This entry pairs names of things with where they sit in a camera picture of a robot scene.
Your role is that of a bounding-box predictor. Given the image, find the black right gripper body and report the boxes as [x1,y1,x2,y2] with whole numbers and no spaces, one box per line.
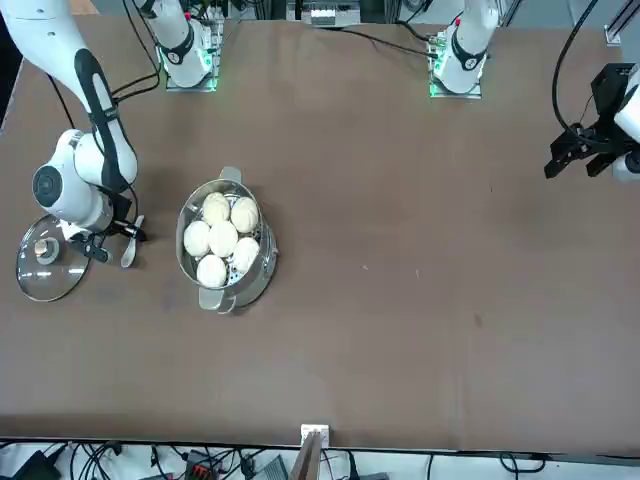
[94,189,135,237]

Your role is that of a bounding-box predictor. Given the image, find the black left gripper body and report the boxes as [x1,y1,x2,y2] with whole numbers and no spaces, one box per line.
[584,63,639,149]

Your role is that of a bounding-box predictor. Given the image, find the white ceramic spoon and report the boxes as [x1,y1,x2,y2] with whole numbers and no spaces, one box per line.
[119,214,146,268]

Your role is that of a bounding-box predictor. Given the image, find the steel steamer pot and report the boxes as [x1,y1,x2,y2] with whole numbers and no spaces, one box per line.
[174,166,279,316]

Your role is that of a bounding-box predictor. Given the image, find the glass pot lid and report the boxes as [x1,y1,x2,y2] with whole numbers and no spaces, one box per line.
[14,214,95,304]

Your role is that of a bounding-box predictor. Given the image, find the white steamed bun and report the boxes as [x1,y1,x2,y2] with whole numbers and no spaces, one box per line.
[208,220,239,259]
[202,192,232,226]
[229,196,260,234]
[183,220,212,259]
[231,236,261,274]
[196,253,229,289]

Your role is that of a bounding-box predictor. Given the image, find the black power adapter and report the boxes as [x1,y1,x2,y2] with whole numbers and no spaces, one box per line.
[0,449,57,480]

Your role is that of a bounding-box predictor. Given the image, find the red and black device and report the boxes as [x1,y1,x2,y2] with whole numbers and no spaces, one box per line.
[185,449,224,480]

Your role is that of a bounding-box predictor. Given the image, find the white power socket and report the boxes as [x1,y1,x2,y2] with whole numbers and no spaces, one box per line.
[300,423,332,446]

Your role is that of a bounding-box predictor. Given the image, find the white box device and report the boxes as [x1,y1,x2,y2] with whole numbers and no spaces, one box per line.
[308,6,338,28]

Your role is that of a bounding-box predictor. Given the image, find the wooden plank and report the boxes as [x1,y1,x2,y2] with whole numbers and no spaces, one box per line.
[291,432,324,480]

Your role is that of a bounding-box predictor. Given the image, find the aluminium frame bracket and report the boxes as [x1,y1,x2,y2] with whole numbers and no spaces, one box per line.
[603,9,632,48]

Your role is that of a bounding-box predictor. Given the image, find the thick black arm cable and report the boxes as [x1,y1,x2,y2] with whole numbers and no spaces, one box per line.
[551,0,601,134]

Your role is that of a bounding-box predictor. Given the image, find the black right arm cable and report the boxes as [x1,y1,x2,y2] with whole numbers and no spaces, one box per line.
[110,0,164,101]

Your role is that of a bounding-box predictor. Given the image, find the thin black table cable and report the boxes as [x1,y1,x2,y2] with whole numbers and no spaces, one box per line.
[312,24,436,56]

